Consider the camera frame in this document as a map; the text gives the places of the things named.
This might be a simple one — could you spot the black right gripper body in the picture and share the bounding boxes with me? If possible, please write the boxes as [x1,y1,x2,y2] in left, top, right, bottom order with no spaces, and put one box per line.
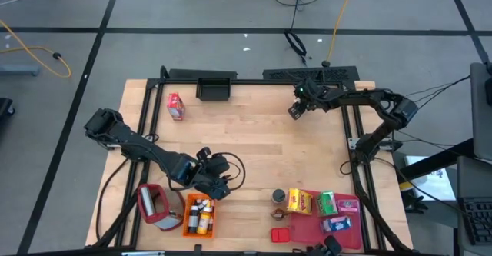
[294,77,328,111]

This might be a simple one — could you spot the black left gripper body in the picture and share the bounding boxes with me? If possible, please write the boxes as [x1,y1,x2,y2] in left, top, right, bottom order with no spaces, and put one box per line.
[191,147,232,202]

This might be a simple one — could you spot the tall black white-capped bottle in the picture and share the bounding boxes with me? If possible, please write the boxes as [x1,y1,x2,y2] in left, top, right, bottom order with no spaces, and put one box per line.
[188,205,201,234]

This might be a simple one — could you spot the garlic powder jar purple label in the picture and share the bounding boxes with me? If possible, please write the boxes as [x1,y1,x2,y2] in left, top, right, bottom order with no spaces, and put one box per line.
[271,188,288,204]

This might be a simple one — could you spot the brown taco seasoning packet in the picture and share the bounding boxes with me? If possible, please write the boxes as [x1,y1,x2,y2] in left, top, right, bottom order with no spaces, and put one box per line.
[270,208,292,221]

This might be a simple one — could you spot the red spice tin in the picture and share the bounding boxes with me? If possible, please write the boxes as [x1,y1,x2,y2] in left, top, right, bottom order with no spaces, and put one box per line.
[270,227,292,244]

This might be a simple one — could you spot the red carton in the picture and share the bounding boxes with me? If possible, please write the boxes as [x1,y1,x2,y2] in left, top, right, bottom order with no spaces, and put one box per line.
[166,91,186,121]

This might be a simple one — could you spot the yellow Corn Pops cereal box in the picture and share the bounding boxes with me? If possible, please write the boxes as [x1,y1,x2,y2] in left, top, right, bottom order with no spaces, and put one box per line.
[286,188,314,216]

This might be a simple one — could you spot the green box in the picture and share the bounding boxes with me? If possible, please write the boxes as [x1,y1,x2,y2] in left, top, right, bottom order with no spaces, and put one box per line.
[315,190,340,218]

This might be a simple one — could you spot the pink box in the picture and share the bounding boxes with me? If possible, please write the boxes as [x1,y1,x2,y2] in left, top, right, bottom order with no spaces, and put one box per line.
[336,198,361,214]

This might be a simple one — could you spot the blue carton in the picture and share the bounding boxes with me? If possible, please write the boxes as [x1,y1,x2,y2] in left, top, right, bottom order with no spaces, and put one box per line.
[320,215,353,234]

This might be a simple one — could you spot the black perforated panel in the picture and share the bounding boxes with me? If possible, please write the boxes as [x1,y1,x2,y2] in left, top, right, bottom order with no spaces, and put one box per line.
[262,65,361,83]

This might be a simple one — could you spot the orange plastic basket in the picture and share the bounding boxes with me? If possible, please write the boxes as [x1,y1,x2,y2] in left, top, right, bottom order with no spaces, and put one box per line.
[181,193,217,238]

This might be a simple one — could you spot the red and silver container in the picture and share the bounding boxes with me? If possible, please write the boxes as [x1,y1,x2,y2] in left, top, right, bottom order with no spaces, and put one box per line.
[137,183,186,233]

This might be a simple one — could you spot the black slotted plastic basket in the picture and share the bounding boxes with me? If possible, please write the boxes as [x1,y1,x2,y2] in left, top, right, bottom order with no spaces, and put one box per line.
[195,77,232,102]

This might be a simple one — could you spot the black flat panel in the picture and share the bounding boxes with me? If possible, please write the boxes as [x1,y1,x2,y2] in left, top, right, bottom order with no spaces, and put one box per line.
[168,68,239,81]

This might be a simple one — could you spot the pink plastic tray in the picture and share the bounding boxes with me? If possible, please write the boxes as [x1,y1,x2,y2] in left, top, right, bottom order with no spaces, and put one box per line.
[288,188,364,251]

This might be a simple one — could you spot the black bulky object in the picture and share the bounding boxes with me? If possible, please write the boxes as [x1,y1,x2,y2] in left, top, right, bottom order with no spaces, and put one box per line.
[291,234,344,256]

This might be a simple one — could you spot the black desk beam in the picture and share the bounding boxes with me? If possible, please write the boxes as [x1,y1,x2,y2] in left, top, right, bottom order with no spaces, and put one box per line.
[395,138,474,184]

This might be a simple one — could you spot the white paper sheet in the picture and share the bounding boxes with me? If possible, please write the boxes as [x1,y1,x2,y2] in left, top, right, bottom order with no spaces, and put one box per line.
[403,155,457,202]

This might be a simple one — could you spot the black floor device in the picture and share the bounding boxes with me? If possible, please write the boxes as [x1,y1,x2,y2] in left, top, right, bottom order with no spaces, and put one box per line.
[401,189,430,214]

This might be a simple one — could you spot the black keyboard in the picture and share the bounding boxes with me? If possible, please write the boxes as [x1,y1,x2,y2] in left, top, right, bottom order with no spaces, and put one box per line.
[459,198,492,246]

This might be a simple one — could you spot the black chair base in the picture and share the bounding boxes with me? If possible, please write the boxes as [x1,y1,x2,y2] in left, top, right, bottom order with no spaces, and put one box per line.
[0,97,16,117]

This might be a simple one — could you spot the grey caster base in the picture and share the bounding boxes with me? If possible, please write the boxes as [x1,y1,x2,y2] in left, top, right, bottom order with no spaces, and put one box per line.
[0,63,42,77]

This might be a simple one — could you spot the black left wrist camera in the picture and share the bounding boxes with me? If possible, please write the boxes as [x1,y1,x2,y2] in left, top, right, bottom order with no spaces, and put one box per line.
[209,154,232,177]

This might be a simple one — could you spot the black aluminium table frame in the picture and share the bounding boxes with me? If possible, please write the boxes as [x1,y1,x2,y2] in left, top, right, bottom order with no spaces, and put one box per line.
[91,65,416,256]

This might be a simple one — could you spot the yellow hanging cable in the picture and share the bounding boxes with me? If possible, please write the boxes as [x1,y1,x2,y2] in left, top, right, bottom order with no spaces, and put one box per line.
[324,0,358,68]

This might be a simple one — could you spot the black hanging cable with loop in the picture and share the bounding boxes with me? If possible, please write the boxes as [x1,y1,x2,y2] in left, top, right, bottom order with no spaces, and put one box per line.
[283,0,309,67]

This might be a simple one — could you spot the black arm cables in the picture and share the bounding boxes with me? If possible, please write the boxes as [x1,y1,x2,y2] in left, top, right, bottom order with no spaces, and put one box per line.
[403,75,472,111]

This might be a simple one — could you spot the yellow floor cable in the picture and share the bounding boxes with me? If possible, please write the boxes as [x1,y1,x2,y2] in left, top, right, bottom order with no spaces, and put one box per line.
[0,19,73,79]

